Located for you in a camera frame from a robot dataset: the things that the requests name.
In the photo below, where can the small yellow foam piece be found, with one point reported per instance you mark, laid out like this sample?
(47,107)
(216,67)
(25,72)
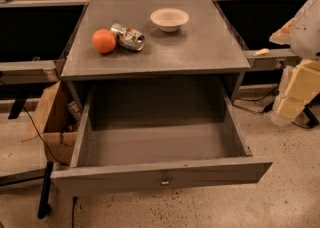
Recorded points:
(261,52)

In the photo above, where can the grey cabinet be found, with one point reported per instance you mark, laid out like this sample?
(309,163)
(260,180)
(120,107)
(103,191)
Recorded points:
(204,45)

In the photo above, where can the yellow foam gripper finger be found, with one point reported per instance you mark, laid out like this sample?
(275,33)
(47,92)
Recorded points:
(299,85)
(282,35)

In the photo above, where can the metal drawer handle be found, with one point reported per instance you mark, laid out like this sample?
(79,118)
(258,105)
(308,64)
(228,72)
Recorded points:
(164,182)

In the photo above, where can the cardboard box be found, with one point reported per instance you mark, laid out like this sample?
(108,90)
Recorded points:
(54,123)

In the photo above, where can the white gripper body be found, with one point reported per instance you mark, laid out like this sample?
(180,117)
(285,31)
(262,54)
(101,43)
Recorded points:
(306,32)

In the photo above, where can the crushed soda can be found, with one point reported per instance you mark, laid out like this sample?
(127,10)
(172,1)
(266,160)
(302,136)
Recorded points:
(128,37)

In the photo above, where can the white bowl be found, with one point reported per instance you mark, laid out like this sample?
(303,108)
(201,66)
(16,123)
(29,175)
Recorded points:
(169,19)

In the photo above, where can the orange fruit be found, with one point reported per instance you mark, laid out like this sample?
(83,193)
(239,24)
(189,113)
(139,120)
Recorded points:
(103,41)

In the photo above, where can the black table leg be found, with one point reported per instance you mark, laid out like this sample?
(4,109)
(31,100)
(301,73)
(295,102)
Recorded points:
(44,206)

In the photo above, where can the open grey top drawer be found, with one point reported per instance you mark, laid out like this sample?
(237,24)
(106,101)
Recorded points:
(133,132)

